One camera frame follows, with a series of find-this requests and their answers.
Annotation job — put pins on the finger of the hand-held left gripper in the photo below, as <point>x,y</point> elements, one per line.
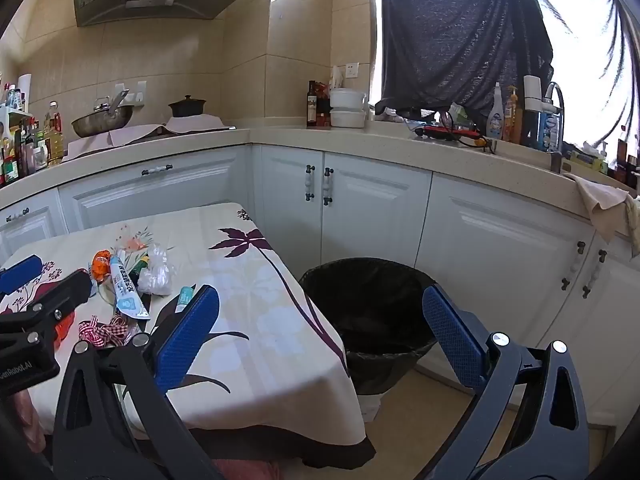
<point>20,274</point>
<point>67,292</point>

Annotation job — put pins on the light blue sachet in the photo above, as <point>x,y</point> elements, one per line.
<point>125,292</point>

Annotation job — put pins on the blue white packet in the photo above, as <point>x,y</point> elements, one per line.
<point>549,131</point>

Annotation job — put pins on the black pot with lid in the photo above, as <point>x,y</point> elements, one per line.
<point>187,108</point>

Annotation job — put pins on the floral tablecloth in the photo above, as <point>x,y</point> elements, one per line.
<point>260,310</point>

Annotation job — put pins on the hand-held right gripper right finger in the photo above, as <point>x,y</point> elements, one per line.
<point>452,335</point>

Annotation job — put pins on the black trash bin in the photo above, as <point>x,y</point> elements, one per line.
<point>370,320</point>

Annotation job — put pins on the pink stove cover cloth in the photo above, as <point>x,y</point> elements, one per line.
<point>150,133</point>

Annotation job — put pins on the small brown cup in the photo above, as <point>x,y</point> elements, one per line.
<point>556,163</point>

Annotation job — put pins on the white wall socket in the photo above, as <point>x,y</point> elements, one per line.
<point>352,70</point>
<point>141,92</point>
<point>120,92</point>

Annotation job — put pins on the white water filter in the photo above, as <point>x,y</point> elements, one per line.
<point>532,92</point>

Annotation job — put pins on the dark red-labelled bottle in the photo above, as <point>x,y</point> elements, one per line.
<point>621,154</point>

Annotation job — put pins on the green white plastic bag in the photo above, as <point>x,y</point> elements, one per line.
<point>457,113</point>

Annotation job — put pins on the red power strip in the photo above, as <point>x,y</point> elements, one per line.
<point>447,134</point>

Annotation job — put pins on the person's left hand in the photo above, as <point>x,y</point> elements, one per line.
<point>27,415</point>

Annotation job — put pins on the clear plastic bag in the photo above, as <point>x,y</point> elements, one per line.
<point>157,275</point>

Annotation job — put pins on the green bottle with black cap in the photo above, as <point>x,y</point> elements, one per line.
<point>141,263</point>

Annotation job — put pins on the yellow green box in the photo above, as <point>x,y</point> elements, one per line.
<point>582,163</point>

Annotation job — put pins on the dark glass bottle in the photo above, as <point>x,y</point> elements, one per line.
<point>311,107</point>

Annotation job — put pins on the group of condiment bottles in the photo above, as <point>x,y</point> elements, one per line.
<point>25,145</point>

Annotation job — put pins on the red white checked ribbon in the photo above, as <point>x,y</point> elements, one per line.
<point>102,331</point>

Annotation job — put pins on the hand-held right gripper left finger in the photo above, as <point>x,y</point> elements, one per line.
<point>187,340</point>

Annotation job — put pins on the steel wok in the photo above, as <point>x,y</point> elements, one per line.
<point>102,122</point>

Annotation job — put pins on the chrome faucet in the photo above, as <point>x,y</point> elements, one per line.
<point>554,91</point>

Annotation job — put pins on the dark curtain cloth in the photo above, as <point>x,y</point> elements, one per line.
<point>450,35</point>

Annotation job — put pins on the white blue spray bottle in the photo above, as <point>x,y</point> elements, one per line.
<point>495,115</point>

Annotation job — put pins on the white kitchen cabinets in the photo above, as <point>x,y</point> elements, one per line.
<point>475,240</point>

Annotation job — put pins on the orange plastic bag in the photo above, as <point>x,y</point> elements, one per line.
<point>100,264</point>

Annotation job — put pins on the paper towel roll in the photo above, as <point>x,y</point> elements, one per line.
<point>24,90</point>

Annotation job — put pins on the beige towel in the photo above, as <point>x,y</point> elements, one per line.
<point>600,205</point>

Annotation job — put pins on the red sauce bottle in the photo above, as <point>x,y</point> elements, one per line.
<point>324,107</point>

